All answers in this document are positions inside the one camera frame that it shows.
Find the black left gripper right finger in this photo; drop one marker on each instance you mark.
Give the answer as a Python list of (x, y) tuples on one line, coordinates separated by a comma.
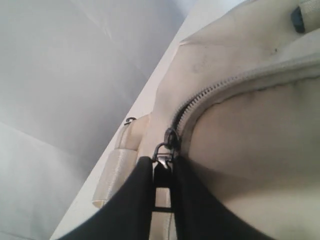
[(212, 205)]

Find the cream fabric duffel bag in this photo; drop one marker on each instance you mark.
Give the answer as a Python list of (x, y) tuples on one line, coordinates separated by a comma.
[(243, 96)]

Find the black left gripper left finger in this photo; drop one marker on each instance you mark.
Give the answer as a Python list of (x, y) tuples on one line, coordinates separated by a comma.
[(127, 215)]

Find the white curtain backdrop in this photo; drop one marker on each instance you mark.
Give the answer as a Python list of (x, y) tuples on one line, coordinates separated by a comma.
[(70, 70)]

